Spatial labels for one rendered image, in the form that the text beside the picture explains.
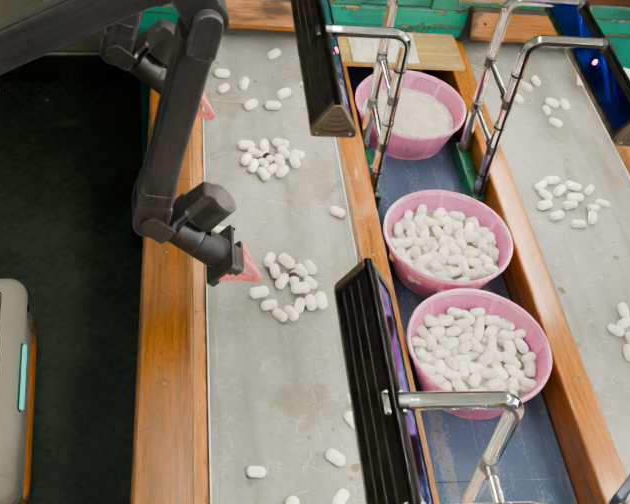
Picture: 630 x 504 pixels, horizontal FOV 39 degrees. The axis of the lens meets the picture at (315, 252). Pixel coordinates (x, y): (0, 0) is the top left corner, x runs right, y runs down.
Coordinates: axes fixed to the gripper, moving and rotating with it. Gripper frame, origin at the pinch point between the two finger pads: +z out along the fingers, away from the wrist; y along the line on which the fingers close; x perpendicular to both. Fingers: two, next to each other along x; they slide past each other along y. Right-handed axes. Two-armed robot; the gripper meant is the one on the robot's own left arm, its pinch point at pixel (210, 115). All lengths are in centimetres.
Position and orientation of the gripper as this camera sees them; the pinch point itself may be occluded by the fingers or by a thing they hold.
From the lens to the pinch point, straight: 185.5
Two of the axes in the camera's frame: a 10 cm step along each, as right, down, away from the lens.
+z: 6.7, 4.7, 5.8
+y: -1.0, -7.2, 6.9
